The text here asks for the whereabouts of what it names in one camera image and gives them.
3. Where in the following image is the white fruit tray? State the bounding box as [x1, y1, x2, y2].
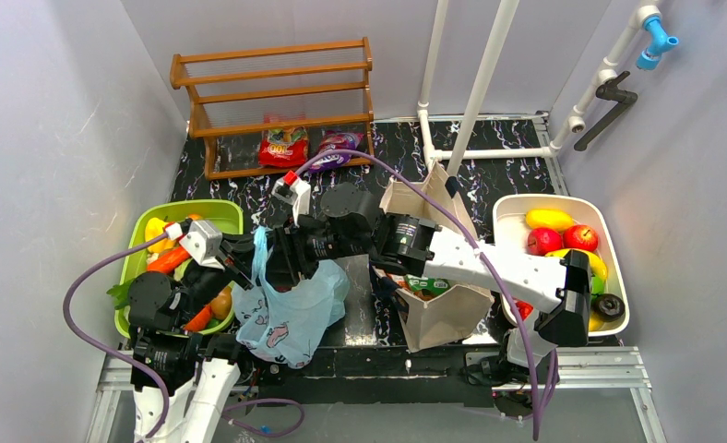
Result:
[493, 194, 630, 338]

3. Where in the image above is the orange bell pepper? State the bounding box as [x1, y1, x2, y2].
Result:
[183, 305, 214, 333]

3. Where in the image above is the white pvc pipe frame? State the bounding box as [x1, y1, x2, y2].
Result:
[417, 1, 669, 175]

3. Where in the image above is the orange carrot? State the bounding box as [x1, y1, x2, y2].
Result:
[146, 245, 191, 274]

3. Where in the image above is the yellow mango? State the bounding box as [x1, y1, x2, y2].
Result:
[525, 209, 575, 233]

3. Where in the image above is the green vegetable basket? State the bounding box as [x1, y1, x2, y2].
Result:
[113, 199, 244, 339]

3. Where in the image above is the green Fox's candy bag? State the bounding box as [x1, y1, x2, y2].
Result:
[405, 275, 450, 300]

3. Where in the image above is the brown potato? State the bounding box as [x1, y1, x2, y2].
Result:
[209, 287, 232, 321]

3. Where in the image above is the red snack bag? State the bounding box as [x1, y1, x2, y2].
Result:
[257, 126, 309, 168]

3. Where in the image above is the yellow banana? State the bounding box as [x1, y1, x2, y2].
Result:
[540, 248, 607, 342]

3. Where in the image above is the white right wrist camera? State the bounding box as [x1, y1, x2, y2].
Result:
[271, 171, 311, 225]

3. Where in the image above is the dark mangosteen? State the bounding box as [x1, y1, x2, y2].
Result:
[591, 293, 626, 322]

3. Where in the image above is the beige canvas tote bag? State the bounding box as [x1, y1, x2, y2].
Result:
[380, 162, 494, 353]

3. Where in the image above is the green lettuce leaf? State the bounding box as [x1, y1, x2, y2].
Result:
[106, 279, 134, 310]

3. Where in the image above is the yellow bell pepper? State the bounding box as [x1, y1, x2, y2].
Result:
[144, 217, 175, 254]

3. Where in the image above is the purple Fox's candy bag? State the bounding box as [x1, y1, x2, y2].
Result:
[308, 130, 364, 174]

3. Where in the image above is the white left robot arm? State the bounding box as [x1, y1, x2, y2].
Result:
[126, 225, 255, 442]

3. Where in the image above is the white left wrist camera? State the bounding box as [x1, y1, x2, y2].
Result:
[163, 219, 223, 269]

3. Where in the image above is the wooden shelf rack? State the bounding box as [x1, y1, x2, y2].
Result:
[169, 37, 375, 181]

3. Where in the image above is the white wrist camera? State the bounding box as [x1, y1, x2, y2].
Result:
[163, 219, 223, 269]
[271, 171, 311, 225]

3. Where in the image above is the red peach apple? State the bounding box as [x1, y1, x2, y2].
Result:
[563, 224, 600, 252]

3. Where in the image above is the light blue plastic bag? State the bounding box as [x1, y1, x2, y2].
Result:
[232, 260, 351, 369]

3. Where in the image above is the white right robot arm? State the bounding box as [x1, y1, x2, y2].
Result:
[263, 175, 591, 366]

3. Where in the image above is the blue pipe valve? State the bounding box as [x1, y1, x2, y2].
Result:
[636, 15, 680, 71]

